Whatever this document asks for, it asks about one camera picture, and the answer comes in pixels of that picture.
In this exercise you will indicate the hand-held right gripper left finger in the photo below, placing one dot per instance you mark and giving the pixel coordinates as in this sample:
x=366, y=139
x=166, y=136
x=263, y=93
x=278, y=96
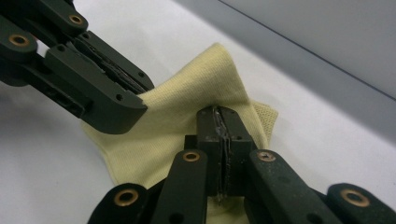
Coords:
x=207, y=146

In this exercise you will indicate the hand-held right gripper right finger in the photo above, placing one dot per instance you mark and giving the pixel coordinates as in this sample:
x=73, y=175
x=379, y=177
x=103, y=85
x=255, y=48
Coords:
x=238, y=146

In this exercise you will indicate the pale yellow sock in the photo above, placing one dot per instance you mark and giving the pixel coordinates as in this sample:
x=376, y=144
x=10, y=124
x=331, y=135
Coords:
x=186, y=93

